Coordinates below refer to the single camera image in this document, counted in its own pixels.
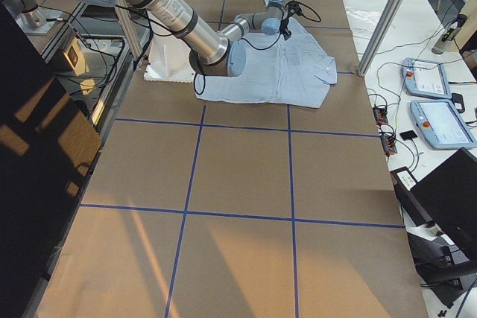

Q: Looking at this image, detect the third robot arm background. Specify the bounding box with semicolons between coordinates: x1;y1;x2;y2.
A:
1;0;63;35

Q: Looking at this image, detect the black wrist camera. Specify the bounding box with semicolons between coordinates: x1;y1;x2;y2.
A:
285;0;303;17

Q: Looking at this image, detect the light blue button-up shirt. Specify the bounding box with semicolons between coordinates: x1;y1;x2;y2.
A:
197;18;338;109

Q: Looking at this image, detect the lower blue teach pendant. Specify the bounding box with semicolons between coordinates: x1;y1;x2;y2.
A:
409;99;476;150

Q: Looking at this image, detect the black monitor with stand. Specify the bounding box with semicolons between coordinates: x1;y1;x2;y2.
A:
391;148;476;308

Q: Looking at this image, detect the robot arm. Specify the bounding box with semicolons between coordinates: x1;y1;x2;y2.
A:
80;0;288;77

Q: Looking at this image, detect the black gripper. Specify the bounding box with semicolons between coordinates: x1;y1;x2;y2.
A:
279;19;291;39

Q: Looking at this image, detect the dark panel at left edge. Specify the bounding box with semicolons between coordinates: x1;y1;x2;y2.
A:
1;9;101;317

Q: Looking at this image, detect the white camera mast with base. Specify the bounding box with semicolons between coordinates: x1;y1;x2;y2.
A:
144;35;195;83

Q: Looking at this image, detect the orange black usb hub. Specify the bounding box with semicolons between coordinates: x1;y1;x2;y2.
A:
373;106;388;125

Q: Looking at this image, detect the aluminium frame post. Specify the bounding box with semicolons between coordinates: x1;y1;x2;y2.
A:
357;0;403;77

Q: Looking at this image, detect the blue teach pendant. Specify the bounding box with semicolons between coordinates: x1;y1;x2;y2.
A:
402;57;452;100
409;99;476;150

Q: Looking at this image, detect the upper blue teach pendant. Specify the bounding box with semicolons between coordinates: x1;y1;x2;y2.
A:
402;57;452;100

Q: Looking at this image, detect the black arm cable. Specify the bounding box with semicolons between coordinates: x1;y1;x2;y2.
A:
192;0;322;96

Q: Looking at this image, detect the clear plastic bag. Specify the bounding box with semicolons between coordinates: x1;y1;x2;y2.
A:
345;6;382;39

